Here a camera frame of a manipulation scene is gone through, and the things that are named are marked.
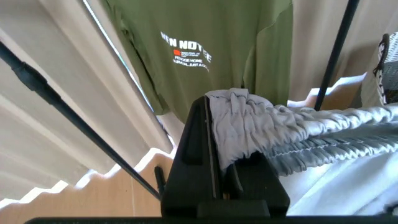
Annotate pale grey shorts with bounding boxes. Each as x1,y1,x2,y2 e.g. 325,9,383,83
205,88,398,217

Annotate beige curtain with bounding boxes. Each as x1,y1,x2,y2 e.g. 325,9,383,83
0,0,398,202

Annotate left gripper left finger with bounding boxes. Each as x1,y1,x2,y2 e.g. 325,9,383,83
160,95,223,218

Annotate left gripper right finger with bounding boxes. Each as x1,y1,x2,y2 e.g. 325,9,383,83
223,151,290,218

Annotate black clothes rack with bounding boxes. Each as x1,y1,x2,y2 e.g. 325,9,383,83
0,0,361,202

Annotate green sleeveless top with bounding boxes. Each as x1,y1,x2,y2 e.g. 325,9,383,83
101,0,295,124

